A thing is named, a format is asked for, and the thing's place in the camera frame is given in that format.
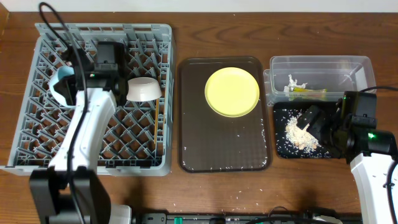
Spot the green vegetable scrap wrapper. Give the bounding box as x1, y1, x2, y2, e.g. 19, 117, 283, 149
289, 87, 327, 101

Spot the white paper napkin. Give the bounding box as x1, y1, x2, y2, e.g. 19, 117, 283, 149
284, 74, 307, 93

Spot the white bowl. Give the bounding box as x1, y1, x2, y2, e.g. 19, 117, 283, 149
126, 77, 162, 102

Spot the light blue bowl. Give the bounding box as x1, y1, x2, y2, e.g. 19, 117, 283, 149
49, 66, 77, 108

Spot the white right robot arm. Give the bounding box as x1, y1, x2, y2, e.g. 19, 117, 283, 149
297, 90, 397, 223

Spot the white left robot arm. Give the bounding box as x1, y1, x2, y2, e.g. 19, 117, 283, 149
29, 41, 132, 223

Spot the grey dishwasher rack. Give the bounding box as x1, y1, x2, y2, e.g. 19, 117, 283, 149
3, 23, 175, 176

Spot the clear plastic bin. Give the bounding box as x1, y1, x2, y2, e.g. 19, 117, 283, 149
264, 55, 376, 106

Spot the black plastic bin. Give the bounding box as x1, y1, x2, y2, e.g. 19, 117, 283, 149
273, 101, 349, 159

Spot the yellow plate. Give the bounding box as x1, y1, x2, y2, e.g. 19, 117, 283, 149
204, 67, 260, 118

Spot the dark brown serving tray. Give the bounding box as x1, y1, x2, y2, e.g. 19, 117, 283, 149
178, 56, 272, 173

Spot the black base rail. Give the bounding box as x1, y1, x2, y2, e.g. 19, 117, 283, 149
132, 206, 363, 224

